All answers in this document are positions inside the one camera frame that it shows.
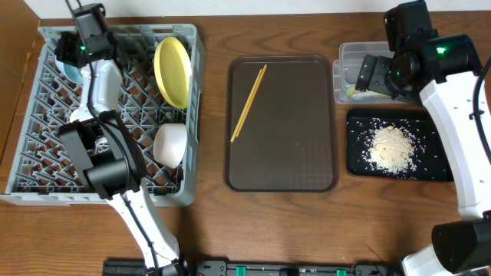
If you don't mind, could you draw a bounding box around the grey plastic dish rack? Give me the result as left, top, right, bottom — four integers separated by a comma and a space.
1, 24, 206, 207

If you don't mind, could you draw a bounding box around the white bowl with rice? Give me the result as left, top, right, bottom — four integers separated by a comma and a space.
153, 123, 187, 169

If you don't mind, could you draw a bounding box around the pile of leftover rice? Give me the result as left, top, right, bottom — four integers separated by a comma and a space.
347, 117, 436, 179

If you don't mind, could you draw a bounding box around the dark brown serving tray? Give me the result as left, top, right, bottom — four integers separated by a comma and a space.
223, 55, 338, 192

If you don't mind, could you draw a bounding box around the light blue bowl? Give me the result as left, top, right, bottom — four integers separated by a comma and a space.
55, 59, 83, 84

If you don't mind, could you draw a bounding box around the clear plastic waste bin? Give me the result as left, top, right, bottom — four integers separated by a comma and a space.
332, 41, 404, 104

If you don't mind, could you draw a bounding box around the cream white cup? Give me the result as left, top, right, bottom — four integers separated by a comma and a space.
70, 107, 93, 123

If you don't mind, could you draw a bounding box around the yellow plastic plate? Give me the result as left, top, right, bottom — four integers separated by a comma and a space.
153, 37, 192, 109

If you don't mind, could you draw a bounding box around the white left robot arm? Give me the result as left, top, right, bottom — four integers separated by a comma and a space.
55, 3, 193, 275

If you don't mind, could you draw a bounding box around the black food waste tray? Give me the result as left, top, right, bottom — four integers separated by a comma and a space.
347, 108, 453, 182

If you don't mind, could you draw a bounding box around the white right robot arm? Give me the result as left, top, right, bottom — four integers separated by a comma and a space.
355, 1, 490, 276

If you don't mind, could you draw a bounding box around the green snack wrapper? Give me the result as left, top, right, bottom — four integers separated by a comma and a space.
347, 87, 390, 101

